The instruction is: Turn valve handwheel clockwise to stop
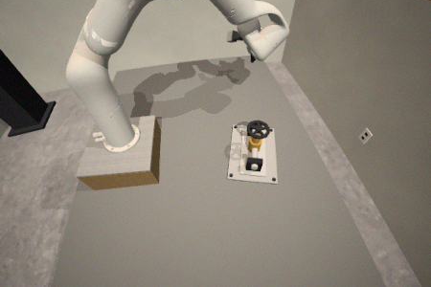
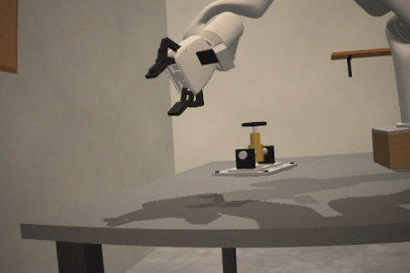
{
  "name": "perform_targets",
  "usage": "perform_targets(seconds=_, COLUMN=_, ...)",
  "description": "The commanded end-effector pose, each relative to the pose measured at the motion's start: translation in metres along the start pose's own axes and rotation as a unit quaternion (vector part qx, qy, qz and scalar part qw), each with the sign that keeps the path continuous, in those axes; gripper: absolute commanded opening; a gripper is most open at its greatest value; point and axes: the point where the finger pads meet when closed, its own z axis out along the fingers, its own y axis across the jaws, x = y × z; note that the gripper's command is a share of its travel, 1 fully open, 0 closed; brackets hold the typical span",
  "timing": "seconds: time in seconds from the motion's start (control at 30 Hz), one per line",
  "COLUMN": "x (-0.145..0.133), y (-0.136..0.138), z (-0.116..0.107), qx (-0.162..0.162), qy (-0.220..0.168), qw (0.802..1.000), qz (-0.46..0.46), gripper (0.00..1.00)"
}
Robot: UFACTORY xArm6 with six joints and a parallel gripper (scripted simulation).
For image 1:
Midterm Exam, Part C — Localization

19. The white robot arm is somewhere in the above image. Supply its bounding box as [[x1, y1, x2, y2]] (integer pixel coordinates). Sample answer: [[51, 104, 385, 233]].
[[66, 0, 289, 153]]

